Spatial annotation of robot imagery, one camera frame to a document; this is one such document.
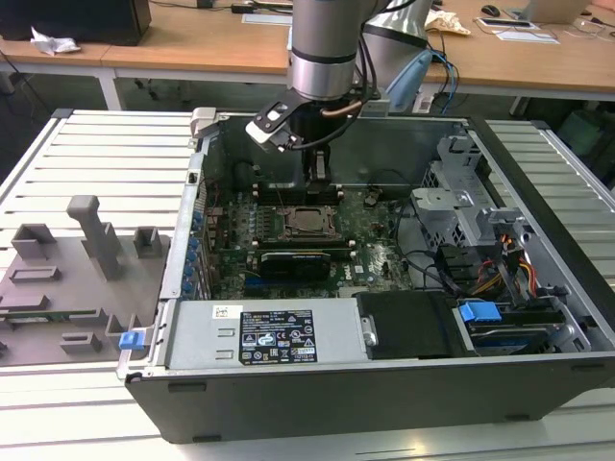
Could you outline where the silver square CPU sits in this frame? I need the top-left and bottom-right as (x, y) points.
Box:
(290, 208), (331, 232)

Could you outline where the metal socket cover frame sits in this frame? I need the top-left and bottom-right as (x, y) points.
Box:
(283, 205), (337, 239)

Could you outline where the black RAM slot bank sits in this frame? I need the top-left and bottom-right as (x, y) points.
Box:
(253, 237), (351, 252)
(257, 182), (338, 204)

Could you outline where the CPU socket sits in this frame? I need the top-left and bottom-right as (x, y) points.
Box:
(279, 204), (339, 241)

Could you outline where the black plastic bay cover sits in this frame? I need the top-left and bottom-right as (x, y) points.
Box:
(355, 290), (476, 361)

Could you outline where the pale flat pad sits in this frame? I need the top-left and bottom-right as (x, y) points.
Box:
(242, 12), (294, 26)

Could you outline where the wooden desk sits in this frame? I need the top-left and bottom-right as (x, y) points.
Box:
(0, 0), (155, 114)
(98, 0), (615, 116)

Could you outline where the grey metal drive cage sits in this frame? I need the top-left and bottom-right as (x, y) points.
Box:
(410, 133), (529, 247)

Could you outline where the green motherboard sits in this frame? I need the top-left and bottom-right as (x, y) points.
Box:
(204, 184), (419, 299)

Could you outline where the crumpled brown paper bag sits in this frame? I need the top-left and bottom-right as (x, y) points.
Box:
(426, 10), (473, 37)

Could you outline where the blue card retainer strip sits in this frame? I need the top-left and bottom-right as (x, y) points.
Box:
(182, 210), (203, 302)

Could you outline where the white paper sheet blue edge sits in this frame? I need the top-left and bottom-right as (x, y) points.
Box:
(494, 28), (561, 47)

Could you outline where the grey power supply unit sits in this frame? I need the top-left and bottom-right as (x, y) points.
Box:
(165, 297), (367, 372)

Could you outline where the hard disk in blue carrier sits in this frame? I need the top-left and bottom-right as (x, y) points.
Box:
(458, 300), (552, 357)

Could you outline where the grey laptop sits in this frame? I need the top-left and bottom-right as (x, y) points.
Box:
(521, 0), (585, 25)

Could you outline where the black box on desk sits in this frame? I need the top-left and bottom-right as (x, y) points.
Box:
(0, 0), (153, 47)

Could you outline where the crumpled white paper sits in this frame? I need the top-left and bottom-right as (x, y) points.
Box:
(30, 25), (82, 57)

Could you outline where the black open PC case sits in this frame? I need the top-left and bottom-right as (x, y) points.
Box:
(117, 108), (615, 446)

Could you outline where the blue case latch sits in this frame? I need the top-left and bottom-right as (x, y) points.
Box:
(117, 330), (145, 352)

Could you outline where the grey parts rack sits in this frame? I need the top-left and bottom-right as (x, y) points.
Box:
(0, 194), (174, 367)

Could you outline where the green RAM stick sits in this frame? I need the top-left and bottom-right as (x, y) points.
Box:
(0, 309), (97, 322)

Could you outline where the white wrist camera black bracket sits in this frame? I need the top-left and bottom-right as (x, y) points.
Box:
(244, 98), (302, 153)

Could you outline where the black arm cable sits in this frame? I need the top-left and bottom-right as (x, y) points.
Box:
(295, 36), (383, 151)

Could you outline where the grey case latch handle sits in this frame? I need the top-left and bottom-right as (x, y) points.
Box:
(189, 108), (218, 141)

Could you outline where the blue cable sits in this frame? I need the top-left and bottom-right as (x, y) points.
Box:
(431, 47), (460, 98)

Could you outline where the black cable inside case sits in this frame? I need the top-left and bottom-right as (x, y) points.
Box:
(394, 197), (458, 294)

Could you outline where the coloured power wire bundle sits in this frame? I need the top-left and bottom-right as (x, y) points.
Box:
(473, 230), (537, 295)

